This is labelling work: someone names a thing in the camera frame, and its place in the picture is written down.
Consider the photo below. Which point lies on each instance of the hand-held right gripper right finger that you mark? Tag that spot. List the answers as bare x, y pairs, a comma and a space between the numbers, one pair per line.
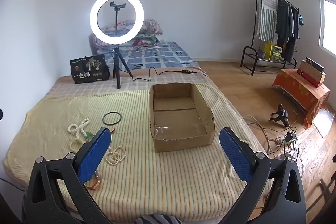
236, 155

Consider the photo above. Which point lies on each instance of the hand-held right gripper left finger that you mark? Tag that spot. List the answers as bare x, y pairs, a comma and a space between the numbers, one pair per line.
95, 153

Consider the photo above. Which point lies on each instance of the dark green bangle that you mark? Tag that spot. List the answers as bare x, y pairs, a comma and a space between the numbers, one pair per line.
103, 118

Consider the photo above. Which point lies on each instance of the white power strip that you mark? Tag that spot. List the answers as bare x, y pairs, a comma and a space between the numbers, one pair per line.
288, 138

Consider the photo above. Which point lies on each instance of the small black floor tripod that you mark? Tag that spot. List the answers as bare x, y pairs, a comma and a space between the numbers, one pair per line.
282, 115

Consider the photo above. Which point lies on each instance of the pink checked bed sheet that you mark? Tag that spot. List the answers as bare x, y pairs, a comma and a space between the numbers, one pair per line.
78, 87

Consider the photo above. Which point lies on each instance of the yellow striped blanket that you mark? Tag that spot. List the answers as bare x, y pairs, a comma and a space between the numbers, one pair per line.
157, 182

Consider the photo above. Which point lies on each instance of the black printed snack bag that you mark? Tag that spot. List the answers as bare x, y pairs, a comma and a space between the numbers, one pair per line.
89, 69

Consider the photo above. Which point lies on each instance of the orange patterned gift box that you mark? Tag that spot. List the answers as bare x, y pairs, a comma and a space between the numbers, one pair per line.
296, 90

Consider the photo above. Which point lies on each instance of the person's striped clothing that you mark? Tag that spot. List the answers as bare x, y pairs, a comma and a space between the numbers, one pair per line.
157, 220

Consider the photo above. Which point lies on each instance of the red flat box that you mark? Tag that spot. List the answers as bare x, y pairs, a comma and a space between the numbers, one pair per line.
307, 78

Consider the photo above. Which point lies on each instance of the yellow box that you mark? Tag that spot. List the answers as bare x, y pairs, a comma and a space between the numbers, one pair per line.
273, 52

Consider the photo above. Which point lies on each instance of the tan cardboard box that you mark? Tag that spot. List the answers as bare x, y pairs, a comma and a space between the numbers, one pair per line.
312, 74

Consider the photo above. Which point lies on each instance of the blue patterned bed sheet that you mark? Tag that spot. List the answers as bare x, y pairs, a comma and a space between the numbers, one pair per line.
157, 56

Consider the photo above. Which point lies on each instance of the dark long box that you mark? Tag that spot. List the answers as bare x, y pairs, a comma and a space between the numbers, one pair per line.
315, 64

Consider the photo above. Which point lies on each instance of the folded floral quilt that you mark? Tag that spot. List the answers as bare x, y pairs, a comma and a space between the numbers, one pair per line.
149, 39

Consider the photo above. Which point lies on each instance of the floral pillow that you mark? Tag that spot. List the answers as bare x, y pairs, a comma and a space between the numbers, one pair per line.
124, 27

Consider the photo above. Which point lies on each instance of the dark hanging clothes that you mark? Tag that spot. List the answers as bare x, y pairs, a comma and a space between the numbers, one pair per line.
284, 27

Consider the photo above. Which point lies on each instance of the green striped towel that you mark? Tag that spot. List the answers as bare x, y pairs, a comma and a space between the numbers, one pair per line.
266, 16

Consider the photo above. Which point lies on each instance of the blue hanging item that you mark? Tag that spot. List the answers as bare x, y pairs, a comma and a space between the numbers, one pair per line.
300, 20

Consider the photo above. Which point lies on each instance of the black phone holder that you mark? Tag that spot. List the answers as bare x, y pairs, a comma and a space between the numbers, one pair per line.
118, 4

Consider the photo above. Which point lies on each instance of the black clothes rack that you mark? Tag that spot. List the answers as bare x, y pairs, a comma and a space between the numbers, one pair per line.
256, 3

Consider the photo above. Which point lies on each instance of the window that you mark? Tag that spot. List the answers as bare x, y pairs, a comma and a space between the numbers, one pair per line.
328, 27

